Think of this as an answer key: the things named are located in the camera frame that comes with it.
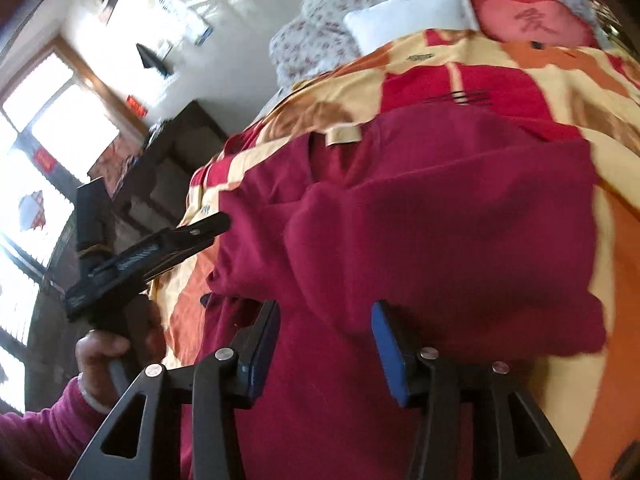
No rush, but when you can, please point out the dark red sweater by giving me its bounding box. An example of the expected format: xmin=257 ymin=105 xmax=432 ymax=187
xmin=201 ymin=104 xmax=606 ymax=479

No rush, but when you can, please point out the magenta left sleeve forearm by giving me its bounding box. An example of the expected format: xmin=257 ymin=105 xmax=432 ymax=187
xmin=0 ymin=376 xmax=108 ymax=479

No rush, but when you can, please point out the person's left hand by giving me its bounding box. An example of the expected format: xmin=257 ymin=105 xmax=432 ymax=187
xmin=75 ymin=330 xmax=130 ymax=414

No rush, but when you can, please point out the dark wooden cabinet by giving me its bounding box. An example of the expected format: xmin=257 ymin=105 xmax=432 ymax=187
xmin=24 ymin=98 xmax=229 ymax=411

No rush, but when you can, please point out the red orange patterned blanket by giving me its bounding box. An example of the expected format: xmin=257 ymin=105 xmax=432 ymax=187
xmin=152 ymin=29 xmax=639 ymax=479

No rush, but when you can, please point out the white pillow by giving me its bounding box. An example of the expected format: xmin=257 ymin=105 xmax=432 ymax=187
xmin=343 ymin=0 xmax=480 ymax=55

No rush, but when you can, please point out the red heart cushion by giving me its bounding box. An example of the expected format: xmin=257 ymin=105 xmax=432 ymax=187
xmin=471 ymin=0 xmax=598 ymax=48

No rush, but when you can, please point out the window with wooden frame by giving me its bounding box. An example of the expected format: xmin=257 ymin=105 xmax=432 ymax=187
xmin=1 ymin=36 xmax=145 ymax=412

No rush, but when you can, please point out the black wall television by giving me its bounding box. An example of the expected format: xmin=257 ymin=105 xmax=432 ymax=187
xmin=136 ymin=44 xmax=174 ymax=78

